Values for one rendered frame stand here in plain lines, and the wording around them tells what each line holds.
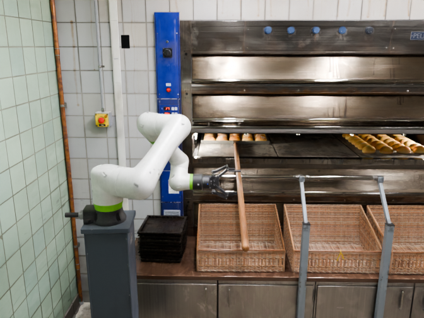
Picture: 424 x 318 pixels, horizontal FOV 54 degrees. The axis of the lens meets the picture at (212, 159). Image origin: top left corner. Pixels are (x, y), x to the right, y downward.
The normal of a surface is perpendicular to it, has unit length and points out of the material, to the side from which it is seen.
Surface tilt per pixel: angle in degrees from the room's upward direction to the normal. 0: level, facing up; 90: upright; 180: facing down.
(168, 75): 90
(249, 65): 70
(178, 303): 90
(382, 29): 90
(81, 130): 90
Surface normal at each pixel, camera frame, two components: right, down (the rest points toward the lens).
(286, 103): -0.03, -0.08
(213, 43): -0.03, 0.26
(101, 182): -0.38, 0.21
